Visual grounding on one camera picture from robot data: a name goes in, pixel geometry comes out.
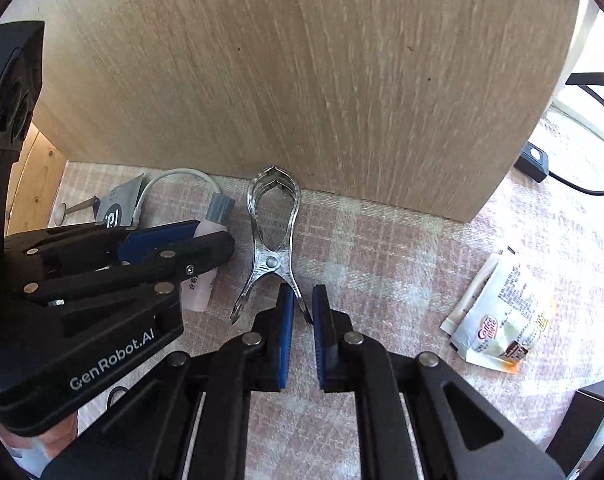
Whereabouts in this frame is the person's left hand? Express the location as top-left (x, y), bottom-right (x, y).
top-left (0, 412), bottom-right (79, 468)

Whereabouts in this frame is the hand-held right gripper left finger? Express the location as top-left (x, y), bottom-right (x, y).
top-left (42, 283), bottom-right (296, 480)

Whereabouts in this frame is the black inline cable controller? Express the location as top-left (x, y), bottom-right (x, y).
top-left (514, 142), bottom-right (550, 183)

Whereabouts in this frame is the pink checked tablecloth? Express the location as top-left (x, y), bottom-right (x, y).
top-left (47, 110), bottom-right (604, 480)

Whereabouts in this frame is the grey round-logo packet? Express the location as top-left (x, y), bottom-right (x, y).
top-left (93, 174), bottom-right (147, 228)

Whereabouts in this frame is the white short cable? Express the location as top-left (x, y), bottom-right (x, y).
top-left (132, 169), bottom-right (223, 226)

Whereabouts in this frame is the white creamer sachet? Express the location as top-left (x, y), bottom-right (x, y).
top-left (441, 247), bottom-right (557, 375)

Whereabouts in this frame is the small bottle with grey cap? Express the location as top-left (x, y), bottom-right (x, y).
top-left (181, 195), bottom-right (237, 313)

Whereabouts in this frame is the metal spring clip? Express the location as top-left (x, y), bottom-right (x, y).
top-left (229, 165), bottom-right (313, 325)

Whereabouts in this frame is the slatted pine wood board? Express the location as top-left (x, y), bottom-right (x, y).
top-left (4, 127), bottom-right (70, 236)

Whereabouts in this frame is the light oak wood panel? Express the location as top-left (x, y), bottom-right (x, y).
top-left (0, 0), bottom-right (582, 225)

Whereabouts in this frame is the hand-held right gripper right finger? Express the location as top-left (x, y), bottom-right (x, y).
top-left (313, 284), bottom-right (567, 480)

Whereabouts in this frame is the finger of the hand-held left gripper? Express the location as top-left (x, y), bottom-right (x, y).
top-left (22, 230), bottom-right (236, 306)
top-left (4, 219), bottom-right (203, 275)

